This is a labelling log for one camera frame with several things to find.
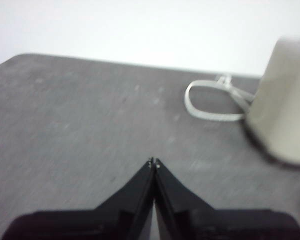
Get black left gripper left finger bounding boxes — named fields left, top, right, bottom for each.
left=1, top=156, right=156, bottom=240

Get cream steel toaster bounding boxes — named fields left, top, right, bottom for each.
left=244, top=36, right=300, bottom=171

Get white toaster power cable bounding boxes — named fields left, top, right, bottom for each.
left=184, top=73, right=256, bottom=123

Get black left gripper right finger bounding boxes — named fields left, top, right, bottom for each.
left=153, top=158, right=300, bottom=240

